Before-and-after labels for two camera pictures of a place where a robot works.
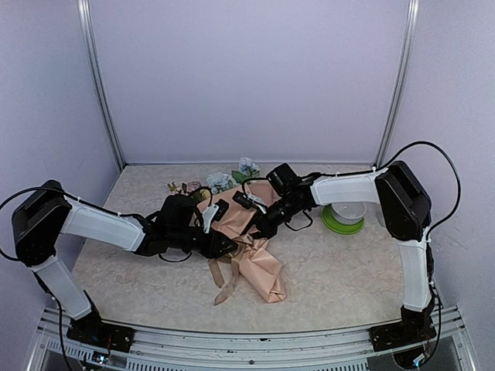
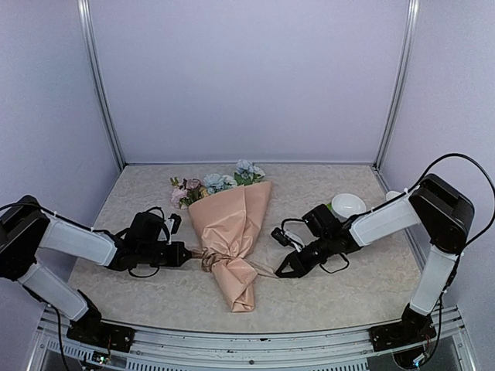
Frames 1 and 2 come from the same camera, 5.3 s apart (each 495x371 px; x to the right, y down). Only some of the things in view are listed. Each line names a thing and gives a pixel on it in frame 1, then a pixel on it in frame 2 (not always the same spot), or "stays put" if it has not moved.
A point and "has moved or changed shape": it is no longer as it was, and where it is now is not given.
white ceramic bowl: [349, 212] stays put
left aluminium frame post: [84, 10] stays put
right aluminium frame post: [407, 47] stays put
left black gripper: [212, 249] -> [175, 260]
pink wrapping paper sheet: [234, 212] has moved or changed shape
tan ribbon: [218, 276] -> [209, 260]
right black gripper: [267, 228] -> [300, 269]
